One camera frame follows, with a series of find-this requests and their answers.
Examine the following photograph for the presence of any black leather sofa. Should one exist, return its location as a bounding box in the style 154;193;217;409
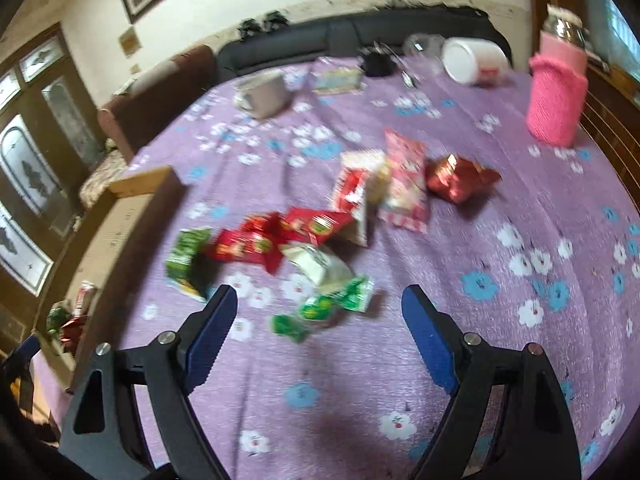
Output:
215;7;513;86

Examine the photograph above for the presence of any beige biscuit packet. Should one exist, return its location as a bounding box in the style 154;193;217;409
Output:
367;157;393;206

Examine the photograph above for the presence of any pink snack packet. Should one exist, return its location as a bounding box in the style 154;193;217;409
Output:
377;129;431;233

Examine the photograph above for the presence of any wooden glass door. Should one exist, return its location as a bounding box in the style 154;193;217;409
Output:
0;22;108;341

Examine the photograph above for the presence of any window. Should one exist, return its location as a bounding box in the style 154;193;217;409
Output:
580;0;640;71

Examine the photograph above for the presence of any brown armchair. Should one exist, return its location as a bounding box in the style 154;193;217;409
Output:
77;44;218;211

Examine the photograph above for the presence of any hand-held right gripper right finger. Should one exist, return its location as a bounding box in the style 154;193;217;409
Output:
401;284;582;480

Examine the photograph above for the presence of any red white snack packet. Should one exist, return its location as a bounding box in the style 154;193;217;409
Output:
72;280;101;318
332;150;386;248

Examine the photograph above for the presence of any dark red foil packet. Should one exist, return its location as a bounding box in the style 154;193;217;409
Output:
59;316;91;348
425;154;502;206

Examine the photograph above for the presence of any white green snack packet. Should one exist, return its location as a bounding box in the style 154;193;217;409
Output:
280;242;353;298

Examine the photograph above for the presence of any clear glass jar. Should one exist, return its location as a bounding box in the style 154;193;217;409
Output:
402;32;446;61

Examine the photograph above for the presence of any wooden wall plaque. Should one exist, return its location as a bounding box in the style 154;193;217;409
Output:
118;27;141;58

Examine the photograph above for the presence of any wooden door frame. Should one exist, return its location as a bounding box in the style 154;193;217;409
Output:
525;0;586;56

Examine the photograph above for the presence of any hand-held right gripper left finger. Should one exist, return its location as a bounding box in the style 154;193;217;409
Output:
59;284;239;480

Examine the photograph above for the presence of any white plastic container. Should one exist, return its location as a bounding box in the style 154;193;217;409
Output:
441;37;511;86

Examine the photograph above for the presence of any small green candy packet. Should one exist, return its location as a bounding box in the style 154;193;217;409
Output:
270;312;311;343

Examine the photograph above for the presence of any small red snack packet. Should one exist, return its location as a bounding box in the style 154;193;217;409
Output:
240;212;283;241

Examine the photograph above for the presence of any pink sleeved bottle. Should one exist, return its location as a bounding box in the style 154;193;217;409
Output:
525;4;591;148

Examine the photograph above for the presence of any metal spoon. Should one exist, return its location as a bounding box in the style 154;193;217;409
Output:
395;57;421;90

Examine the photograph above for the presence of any wooden chair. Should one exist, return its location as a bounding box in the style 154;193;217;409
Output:
0;332;43;441

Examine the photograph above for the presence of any large green snack packet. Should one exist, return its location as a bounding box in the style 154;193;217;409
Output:
165;227;213;303
45;305;71;333

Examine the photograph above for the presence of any red cartoon snack packet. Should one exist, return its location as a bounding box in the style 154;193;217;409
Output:
205;227;283;276
280;206;356;248

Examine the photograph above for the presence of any white mug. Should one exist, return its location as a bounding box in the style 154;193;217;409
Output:
235;70;291;120

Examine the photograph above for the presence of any cardboard box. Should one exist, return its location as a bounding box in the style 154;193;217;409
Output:
37;166;190;393

